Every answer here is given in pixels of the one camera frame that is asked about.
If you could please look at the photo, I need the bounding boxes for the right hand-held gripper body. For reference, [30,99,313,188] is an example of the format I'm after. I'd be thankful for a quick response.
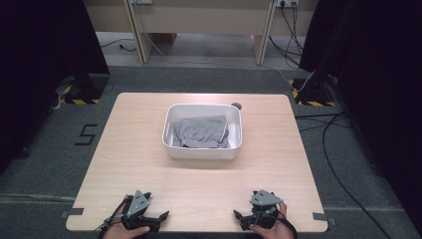
[243,189,286,231]

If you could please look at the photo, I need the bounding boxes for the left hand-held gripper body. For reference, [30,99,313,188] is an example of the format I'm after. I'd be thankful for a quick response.
[120,189,163,233]

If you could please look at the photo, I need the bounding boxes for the white plastic bin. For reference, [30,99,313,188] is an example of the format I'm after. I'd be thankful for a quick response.
[161,103,244,161]

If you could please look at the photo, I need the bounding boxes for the grey pants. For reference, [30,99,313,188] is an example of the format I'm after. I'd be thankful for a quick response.
[172,115,232,149]

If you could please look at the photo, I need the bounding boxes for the person's right hand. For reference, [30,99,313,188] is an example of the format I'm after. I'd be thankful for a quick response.
[249,202,297,239]

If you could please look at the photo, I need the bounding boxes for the person's left hand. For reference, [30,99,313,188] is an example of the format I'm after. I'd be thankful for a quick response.
[102,193,151,239]

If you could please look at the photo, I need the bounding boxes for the black stand base hazard tape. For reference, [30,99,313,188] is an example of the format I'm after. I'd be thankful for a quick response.
[58,73,110,106]
[288,74,337,108]

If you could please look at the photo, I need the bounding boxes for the dark curtain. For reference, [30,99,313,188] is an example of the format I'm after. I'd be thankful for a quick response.
[298,0,422,233]
[0,0,110,175]

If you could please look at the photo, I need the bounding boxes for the beige wooden desk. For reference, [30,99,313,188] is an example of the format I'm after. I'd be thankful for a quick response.
[83,0,319,66]

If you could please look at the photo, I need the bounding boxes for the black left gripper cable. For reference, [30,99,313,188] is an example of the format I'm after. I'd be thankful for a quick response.
[95,195,131,234]

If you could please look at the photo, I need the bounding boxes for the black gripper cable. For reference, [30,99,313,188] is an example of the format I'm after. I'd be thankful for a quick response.
[277,212,299,239]
[95,195,131,234]

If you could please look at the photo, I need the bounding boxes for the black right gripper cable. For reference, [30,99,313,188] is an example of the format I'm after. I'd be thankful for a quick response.
[277,212,299,239]

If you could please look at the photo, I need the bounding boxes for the grey table bracket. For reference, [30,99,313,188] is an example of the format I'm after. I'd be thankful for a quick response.
[312,212,336,227]
[59,207,86,220]

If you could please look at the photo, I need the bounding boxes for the long black floor cable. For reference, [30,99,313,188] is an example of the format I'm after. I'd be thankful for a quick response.
[320,113,393,239]

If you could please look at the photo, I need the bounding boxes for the black floor cables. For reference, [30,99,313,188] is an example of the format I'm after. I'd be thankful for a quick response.
[294,112,353,132]

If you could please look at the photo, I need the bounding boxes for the short black floor cable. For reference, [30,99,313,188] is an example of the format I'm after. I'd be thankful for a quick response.
[100,38,137,54]

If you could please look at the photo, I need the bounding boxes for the black plugged cables bundle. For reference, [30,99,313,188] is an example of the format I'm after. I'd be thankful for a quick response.
[268,3,305,68]

